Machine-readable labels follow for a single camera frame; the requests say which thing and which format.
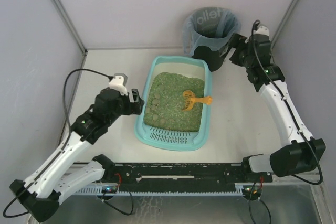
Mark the black trash bin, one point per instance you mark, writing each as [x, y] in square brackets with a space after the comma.
[213, 59]

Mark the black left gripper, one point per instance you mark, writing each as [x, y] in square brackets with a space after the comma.
[134, 102]

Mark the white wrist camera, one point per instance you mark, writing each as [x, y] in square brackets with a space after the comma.
[118, 83]
[262, 31]

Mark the blue plastic bin liner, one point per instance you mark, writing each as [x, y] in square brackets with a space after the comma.
[211, 27]

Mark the green litter pellets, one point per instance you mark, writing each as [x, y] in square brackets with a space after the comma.
[172, 102]

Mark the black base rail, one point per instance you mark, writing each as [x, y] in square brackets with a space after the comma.
[181, 175]

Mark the orange litter scoop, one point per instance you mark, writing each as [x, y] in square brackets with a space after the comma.
[191, 99]

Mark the aluminium frame post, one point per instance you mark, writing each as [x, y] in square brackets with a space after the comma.
[69, 24]
[285, 19]

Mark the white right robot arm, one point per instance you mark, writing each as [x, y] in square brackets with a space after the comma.
[300, 151]

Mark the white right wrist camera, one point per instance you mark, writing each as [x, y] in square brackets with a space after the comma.
[262, 31]

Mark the teal cat litter box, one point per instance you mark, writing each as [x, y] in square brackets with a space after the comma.
[176, 140]

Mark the aluminium frame post left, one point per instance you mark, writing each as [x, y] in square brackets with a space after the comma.
[69, 24]

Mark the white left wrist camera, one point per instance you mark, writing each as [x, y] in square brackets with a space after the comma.
[118, 83]

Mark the aluminium frame post right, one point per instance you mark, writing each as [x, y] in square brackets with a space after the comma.
[285, 19]

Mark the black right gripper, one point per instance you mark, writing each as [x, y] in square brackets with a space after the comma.
[237, 49]

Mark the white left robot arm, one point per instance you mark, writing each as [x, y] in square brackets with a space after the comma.
[47, 188]

